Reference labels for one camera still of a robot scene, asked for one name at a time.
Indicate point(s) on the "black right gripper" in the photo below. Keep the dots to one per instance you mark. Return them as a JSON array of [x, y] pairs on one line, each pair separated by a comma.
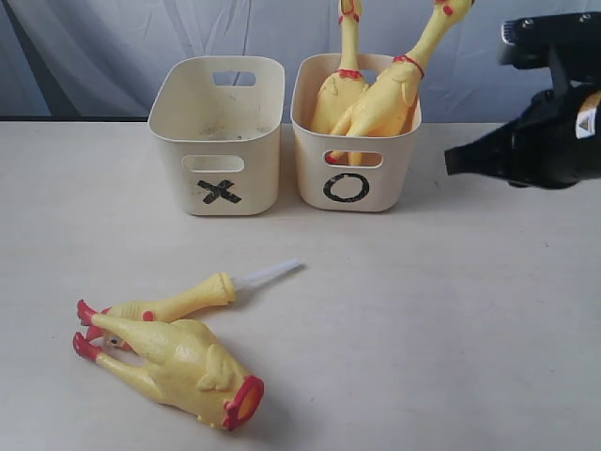
[[555, 144]]

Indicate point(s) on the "rubber chicken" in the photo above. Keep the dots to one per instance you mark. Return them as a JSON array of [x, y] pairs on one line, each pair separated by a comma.
[[345, 85], [382, 110]]

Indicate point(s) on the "detached chicken head with tube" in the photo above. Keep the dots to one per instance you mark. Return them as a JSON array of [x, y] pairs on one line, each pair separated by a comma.
[[220, 289]]

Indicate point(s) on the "headless rubber chicken body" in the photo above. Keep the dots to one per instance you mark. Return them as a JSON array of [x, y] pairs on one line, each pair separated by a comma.
[[185, 366]]

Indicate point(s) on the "cream bin marked O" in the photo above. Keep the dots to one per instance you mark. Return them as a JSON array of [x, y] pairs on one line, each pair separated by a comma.
[[346, 173]]

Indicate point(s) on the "cream bin marked X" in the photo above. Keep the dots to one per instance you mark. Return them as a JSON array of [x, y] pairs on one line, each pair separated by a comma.
[[216, 122]]

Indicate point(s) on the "blue grey backdrop curtain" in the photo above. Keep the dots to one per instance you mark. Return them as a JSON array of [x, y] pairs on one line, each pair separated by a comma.
[[84, 59]]

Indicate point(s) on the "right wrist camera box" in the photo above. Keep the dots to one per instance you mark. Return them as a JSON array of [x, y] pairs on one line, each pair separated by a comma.
[[527, 43]]

